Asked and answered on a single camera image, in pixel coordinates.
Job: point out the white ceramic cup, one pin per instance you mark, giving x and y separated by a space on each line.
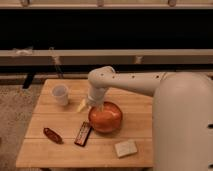
60 94

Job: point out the wooden horizontal rail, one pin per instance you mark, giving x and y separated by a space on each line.
27 57

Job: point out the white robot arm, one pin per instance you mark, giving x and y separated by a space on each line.
182 113

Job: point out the wooden table board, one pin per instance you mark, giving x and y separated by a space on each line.
38 151

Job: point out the orange bowl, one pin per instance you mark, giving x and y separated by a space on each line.
105 119

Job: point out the white sponge block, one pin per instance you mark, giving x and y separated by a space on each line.
125 148

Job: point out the dark chocolate bar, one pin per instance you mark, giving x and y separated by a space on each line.
83 134

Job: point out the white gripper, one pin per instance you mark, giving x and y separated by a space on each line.
95 97

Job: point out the dark red pepper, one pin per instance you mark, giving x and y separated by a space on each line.
53 136

